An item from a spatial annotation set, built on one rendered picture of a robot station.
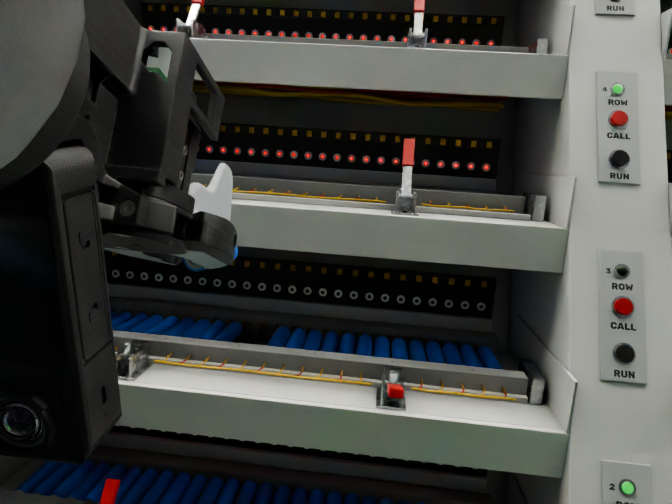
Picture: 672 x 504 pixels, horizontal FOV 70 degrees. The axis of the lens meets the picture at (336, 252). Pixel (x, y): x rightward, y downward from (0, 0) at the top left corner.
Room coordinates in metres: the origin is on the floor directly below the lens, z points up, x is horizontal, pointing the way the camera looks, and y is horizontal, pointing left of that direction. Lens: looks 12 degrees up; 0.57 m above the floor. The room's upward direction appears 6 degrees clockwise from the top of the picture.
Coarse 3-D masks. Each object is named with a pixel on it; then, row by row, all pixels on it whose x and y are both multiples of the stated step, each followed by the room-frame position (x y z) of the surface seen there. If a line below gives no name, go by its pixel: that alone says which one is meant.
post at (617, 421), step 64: (576, 0) 0.45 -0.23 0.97; (640, 0) 0.44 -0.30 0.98; (576, 64) 0.45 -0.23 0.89; (640, 64) 0.44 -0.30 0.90; (576, 128) 0.45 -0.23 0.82; (640, 128) 0.44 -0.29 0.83; (576, 192) 0.45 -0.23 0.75; (640, 192) 0.44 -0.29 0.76; (576, 256) 0.45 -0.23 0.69; (512, 320) 0.63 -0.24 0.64; (576, 320) 0.45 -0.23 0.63; (640, 384) 0.44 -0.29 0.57; (576, 448) 0.45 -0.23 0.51; (640, 448) 0.44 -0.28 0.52
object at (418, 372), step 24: (120, 336) 0.53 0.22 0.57; (144, 336) 0.54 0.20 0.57; (168, 336) 0.54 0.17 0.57; (216, 360) 0.53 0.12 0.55; (240, 360) 0.52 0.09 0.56; (264, 360) 0.52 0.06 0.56; (288, 360) 0.52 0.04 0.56; (312, 360) 0.51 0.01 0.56; (336, 360) 0.51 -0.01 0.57; (360, 360) 0.51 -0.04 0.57; (384, 360) 0.51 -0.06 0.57; (408, 360) 0.52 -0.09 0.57; (432, 384) 0.51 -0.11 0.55; (456, 384) 0.50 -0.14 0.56; (480, 384) 0.50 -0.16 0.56; (504, 384) 0.50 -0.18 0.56
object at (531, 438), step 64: (384, 320) 0.63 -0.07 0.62; (448, 320) 0.62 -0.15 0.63; (128, 384) 0.49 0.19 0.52; (192, 384) 0.49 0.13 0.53; (256, 384) 0.50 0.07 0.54; (320, 384) 0.51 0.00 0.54; (576, 384) 0.43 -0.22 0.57; (320, 448) 0.49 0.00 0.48; (384, 448) 0.48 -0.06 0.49; (448, 448) 0.47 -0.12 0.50; (512, 448) 0.46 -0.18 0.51
